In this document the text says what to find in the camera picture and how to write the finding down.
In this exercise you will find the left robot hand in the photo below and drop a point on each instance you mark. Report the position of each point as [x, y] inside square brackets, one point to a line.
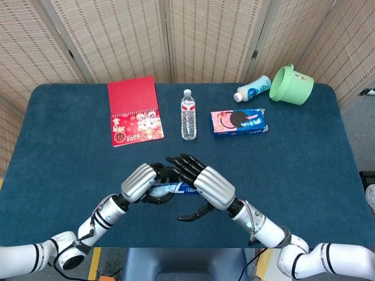
[146, 183]

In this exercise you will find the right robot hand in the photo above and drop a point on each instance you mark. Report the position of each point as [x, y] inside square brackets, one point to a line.
[205, 187]

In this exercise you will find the blue white toothpaste tube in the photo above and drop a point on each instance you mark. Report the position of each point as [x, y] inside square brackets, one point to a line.
[173, 188]

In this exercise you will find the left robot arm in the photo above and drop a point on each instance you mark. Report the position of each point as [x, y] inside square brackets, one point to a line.
[58, 237]

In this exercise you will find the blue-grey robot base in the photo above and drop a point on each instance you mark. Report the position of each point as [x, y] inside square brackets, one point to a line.
[187, 265]

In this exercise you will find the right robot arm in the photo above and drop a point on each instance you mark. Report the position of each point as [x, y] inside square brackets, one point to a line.
[293, 243]

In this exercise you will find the red spiral calendar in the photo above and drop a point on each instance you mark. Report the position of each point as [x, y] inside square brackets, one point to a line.
[133, 112]

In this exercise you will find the clear water bottle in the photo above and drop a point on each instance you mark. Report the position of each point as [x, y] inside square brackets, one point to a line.
[188, 117]

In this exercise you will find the blue pink cookie box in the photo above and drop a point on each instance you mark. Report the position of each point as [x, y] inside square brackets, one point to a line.
[238, 122]

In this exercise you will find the yellow cardboard piece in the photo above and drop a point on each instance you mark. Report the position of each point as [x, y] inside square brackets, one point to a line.
[265, 263]

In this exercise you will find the white blue drink bottle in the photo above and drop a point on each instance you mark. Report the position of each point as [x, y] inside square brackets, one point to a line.
[252, 89]

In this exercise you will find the green plastic bucket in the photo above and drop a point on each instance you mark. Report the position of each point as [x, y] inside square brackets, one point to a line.
[290, 85]

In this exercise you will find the woven folding screen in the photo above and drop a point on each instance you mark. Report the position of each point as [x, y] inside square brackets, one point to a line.
[187, 38]

